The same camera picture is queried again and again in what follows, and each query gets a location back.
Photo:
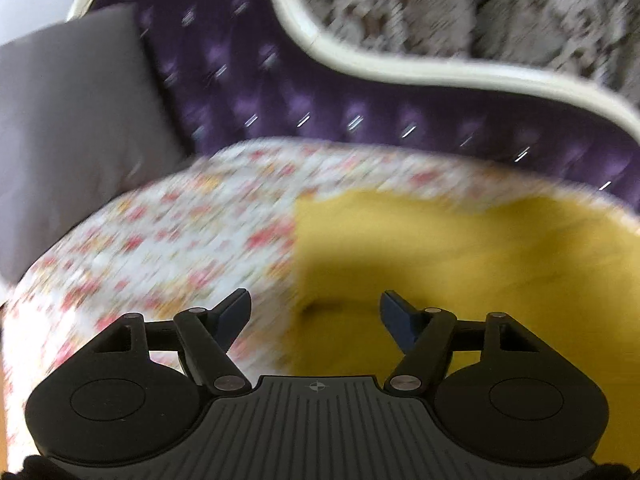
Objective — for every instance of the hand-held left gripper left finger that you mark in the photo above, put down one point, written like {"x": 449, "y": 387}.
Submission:
{"x": 234, "y": 312}

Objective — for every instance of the purple tufted headboard white frame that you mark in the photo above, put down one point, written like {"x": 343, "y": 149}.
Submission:
{"x": 320, "y": 95}

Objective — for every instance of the yellow small garment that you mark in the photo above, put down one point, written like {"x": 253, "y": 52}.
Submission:
{"x": 450, "y": 270}

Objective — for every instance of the floral bed sheet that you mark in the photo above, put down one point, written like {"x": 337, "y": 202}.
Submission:
{"x": 165, "y": 240}

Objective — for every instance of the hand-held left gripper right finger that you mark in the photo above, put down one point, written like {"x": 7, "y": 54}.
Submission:
{"x": 396, "y": 312}

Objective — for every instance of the grey pillow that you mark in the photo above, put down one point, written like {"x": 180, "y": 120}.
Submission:
{"x": 70, "y": 130}

